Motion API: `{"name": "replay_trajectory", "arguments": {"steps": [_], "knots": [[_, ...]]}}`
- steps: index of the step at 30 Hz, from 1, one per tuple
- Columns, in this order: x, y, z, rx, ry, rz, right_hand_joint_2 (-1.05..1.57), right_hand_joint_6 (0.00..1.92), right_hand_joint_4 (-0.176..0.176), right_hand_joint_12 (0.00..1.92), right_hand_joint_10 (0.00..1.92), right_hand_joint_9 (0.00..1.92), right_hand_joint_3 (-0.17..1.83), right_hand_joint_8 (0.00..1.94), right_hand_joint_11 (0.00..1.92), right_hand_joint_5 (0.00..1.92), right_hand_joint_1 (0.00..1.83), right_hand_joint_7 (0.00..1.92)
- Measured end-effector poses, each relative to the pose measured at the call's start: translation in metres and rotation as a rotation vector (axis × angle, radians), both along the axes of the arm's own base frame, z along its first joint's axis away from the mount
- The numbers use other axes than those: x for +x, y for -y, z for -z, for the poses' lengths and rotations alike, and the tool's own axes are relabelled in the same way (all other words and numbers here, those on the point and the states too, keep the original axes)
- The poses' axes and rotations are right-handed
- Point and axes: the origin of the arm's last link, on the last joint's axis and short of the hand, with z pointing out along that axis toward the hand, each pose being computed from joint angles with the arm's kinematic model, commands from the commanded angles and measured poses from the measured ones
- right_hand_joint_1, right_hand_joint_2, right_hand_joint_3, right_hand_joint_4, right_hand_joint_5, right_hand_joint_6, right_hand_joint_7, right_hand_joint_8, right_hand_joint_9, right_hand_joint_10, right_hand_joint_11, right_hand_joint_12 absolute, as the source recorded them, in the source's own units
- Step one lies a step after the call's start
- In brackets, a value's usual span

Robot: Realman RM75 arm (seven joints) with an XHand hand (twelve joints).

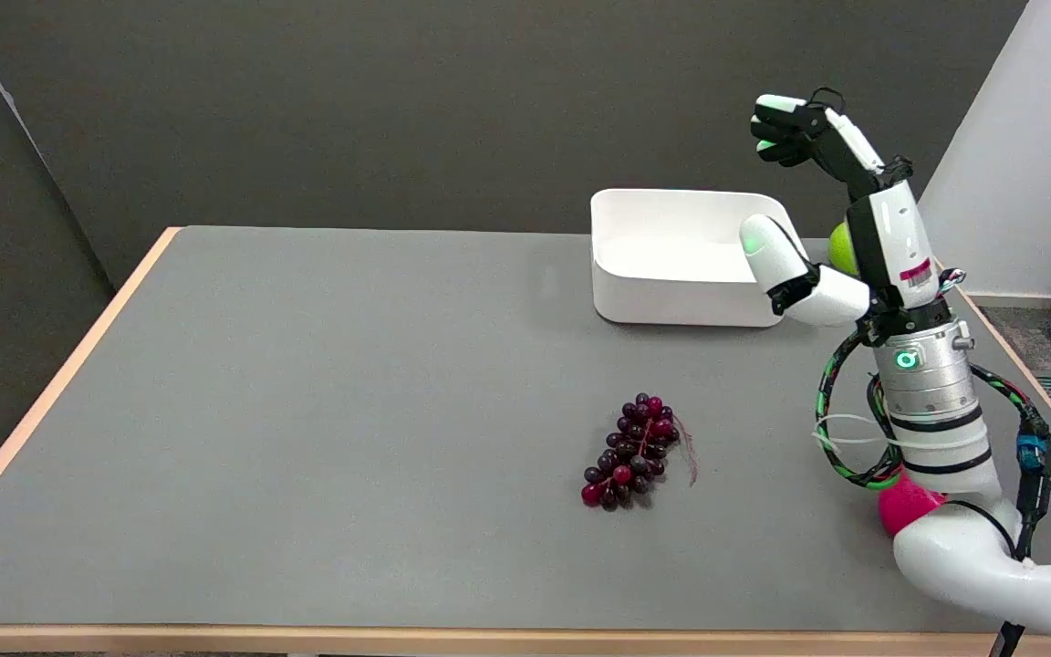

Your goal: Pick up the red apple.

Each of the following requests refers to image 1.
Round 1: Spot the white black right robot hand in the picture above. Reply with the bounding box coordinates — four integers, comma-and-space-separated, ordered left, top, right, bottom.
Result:
741, 89, 963, 340

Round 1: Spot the red apple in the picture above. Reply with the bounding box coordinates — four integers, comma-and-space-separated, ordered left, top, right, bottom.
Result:
879, 473, 947, 537

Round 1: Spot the green apple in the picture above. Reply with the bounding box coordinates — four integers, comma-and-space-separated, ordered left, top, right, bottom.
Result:
828, 222, 859, 277

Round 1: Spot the white plastic bin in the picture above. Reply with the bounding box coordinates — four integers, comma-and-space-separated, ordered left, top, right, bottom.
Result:
590, 188, 812, 328

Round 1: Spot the purple grape bunch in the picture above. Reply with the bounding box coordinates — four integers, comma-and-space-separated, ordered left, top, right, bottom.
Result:
580, 393, 699, 512

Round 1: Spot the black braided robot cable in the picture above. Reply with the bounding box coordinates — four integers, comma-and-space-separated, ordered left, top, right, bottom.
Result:
815, 327, 1051, 657

